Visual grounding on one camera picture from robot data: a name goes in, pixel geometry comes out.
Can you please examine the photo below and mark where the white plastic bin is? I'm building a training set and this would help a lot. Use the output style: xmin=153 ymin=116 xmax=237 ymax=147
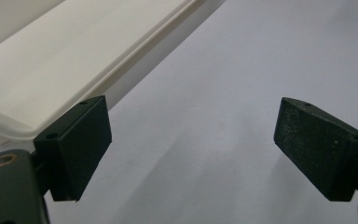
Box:
xmin=0 ymin=0 xmax=227 ymax=147

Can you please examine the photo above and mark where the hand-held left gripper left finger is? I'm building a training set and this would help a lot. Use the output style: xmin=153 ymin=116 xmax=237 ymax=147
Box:
xmin=33 ymin=94 xmax=113 ymax=203

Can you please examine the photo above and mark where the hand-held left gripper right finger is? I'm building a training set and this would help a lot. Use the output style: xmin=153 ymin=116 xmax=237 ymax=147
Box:
xmin=273 ymin=96 xmax=358 ymax=203

